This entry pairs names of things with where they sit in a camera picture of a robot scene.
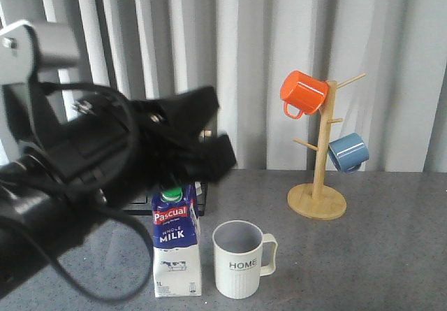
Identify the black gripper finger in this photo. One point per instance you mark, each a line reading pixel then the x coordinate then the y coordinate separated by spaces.
pixel 179 118
pixel 207 161

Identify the wooden mug tree stand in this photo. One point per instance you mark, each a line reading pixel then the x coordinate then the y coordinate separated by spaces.
pixel 316 200

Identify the black metal mug rack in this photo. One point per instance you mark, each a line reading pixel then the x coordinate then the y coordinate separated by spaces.
pixel 143 206

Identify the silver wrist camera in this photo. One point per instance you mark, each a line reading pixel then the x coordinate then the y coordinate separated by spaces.
pixel 29 47

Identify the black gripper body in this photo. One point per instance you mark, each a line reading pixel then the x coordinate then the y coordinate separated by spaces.
pixel 100 150

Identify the white HOME mug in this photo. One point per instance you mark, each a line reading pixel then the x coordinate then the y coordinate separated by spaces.
pixel 243 254

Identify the orange enamel mug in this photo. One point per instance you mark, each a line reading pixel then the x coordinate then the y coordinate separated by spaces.
pixel 302 94

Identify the Pascual whole milk carton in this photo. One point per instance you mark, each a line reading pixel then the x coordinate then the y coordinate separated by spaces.
pixel 176 236

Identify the blue enamel mug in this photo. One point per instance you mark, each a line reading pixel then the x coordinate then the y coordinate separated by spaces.
pixel 348 153

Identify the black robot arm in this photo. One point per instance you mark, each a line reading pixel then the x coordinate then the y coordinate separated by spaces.
pixel 34 236

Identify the grey pleated curtain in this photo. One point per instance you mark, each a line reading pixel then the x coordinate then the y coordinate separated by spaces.
pixel 245 48

